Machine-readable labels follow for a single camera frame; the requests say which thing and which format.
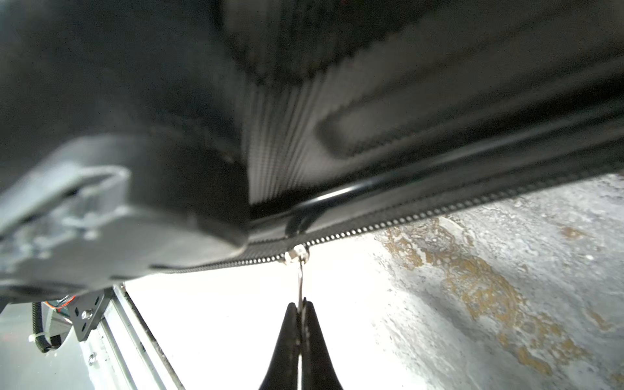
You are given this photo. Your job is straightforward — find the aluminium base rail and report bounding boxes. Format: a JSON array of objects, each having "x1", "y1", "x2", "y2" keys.
[{"x1": 80, "y1": 284, "x2": 185, "y2": 389}]

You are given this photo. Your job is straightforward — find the black hard-shell suitcase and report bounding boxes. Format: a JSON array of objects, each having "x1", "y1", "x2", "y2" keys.
[{"x1": 1, "y1": 1, "x2": 623, "y2": 303}]

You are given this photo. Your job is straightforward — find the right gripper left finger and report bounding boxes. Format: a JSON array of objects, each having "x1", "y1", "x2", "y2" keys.
[{"x1": 259, "y1": 302, "x2": 301, "y2": 390}]

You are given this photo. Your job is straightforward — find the metal zipper pull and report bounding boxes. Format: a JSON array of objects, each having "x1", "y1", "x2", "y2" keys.
[{"x1": 284, "y1": 244, "x2": 310, "y2": 312}]

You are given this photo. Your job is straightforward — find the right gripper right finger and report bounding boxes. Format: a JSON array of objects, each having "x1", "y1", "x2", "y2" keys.
[{"x1": 300, "y1": 300, "x2": 343, "y2": 390}]

